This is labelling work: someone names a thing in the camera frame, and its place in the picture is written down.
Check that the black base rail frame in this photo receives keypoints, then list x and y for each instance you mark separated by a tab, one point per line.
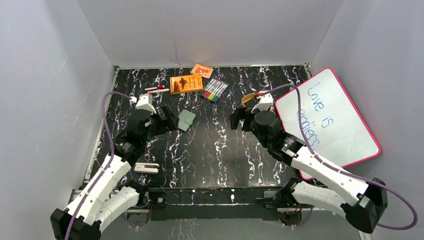
224	203

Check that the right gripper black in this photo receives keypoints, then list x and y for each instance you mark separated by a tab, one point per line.
240	114

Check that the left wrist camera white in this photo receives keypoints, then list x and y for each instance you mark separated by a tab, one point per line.
143	102

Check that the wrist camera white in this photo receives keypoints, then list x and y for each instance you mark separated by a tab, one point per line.
263	101
143	102

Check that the tan oval tray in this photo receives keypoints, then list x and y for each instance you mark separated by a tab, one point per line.
248	102

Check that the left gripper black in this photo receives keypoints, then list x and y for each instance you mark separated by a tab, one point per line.
162	120

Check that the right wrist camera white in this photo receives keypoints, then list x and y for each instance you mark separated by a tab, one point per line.
263	101

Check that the coloured marker pen set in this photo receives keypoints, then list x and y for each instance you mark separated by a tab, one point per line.
214	89

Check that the orange book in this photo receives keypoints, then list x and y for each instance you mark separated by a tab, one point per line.
186	84

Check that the green card holder wallet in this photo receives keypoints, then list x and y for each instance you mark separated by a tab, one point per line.
186	119

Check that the white marker pen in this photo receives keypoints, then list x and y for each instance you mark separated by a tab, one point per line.
158	91

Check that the white board pink frame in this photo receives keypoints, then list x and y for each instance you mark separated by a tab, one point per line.
330	120

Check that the small orange card box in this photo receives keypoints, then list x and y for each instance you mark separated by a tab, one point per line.
203	70

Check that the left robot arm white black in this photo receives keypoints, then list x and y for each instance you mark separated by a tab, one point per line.
88	215

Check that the red capped white marker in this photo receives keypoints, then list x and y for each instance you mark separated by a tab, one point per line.
159	87

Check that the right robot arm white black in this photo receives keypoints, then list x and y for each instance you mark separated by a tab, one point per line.
362	204

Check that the white stapler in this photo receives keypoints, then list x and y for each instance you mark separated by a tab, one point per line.
146	168

